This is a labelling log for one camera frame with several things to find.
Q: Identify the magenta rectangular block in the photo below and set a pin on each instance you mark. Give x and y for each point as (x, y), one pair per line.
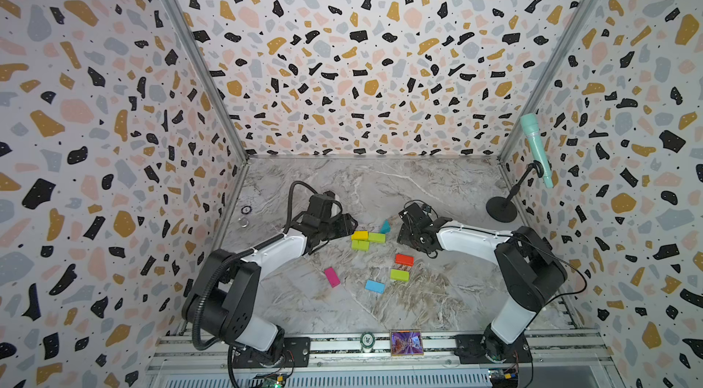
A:
(332, 277)

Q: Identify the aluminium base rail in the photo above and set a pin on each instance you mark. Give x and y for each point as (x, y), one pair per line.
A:
(561, 358)

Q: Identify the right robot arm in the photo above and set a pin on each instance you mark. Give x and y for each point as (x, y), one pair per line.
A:
(532, 274)

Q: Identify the colourful picture card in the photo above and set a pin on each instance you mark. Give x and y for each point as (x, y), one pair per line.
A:
(406, 343)

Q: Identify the mint green microphone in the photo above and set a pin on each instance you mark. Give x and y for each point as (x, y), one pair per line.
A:
(530, 127)

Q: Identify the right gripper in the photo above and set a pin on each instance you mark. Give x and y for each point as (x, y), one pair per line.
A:
(404, 236)

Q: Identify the yellow rectangular block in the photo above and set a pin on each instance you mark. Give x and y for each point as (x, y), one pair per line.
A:
(360, 236)

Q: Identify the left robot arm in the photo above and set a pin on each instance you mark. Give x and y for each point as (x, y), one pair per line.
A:
(220, 306)

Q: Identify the lime green block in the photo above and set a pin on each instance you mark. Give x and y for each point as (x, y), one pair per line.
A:
(360, 246)
(399, 275)
(376, 237)

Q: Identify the black microphone stand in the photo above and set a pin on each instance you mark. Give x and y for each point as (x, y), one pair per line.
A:
(503, 209)

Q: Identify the teal triangular block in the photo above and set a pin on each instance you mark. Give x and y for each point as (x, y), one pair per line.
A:
(386, 227)

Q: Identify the round green white badge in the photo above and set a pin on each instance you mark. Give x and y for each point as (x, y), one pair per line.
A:
(367, 341)

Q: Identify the light blue rectangular block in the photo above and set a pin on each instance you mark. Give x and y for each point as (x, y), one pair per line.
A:
(375, 287)

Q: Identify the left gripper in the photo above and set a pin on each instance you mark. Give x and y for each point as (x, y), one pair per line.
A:
(349, 225)

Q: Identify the red rectangular block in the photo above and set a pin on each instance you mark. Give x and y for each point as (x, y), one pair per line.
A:
(404, 260)

